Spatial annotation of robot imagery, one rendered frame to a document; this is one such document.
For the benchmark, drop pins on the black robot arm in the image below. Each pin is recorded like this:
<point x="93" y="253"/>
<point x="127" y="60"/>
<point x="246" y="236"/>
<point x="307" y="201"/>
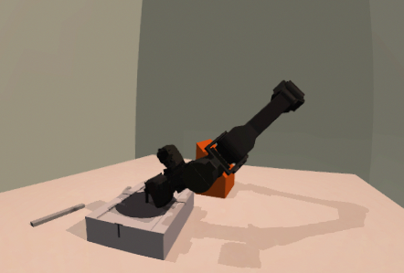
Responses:
<point x="233" y="146"/>

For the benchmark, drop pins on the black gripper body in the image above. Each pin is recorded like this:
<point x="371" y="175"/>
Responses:
<point x="162" y="188"/>

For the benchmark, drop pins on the grey metal disc with small centre hole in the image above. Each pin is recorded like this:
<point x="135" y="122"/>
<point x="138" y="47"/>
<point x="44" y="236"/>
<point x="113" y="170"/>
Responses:
<point x="135" y="206"/>

